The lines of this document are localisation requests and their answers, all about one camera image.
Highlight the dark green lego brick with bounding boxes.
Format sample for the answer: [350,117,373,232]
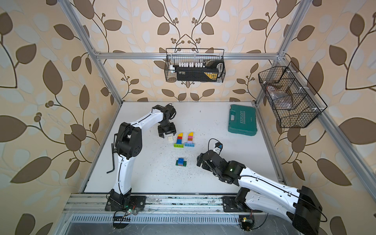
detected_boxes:
[175,160,187,167]

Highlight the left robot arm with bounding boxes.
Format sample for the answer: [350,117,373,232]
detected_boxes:
[109,103,176,208]

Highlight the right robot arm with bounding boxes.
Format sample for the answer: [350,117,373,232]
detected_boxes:
[197,150,323,235]

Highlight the green tool case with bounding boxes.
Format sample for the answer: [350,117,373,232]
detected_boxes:
[228,104,258,136]

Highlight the black hex key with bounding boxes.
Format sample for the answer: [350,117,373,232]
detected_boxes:
[106,143,116,174]

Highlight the black box in basket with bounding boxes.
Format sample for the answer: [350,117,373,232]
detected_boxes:
[171,60,225,82]

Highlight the plastic bag in basket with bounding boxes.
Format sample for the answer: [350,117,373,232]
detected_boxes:
[266,85,293,110]

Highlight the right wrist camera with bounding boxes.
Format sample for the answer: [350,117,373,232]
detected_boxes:
[213,142,223,155]

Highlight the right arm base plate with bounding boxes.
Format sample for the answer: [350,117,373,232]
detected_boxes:
[222,196,243,212]

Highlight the back wire basket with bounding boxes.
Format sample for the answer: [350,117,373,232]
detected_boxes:
[164,48,226,83]

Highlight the wire basket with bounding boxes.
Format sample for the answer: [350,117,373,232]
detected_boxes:
[258,62,328,128]
[164,48,226,83]

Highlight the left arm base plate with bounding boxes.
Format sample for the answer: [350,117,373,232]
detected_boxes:
[105,196,146,212]

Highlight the right wire basket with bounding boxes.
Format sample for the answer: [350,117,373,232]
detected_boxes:
[258,62,328,128]

